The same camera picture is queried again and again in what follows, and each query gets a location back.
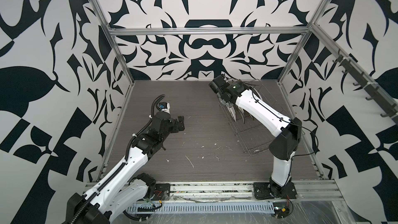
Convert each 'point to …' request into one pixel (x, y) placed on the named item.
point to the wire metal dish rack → (253, 136)
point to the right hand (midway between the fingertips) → (231, 94)
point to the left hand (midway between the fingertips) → (176, 115)
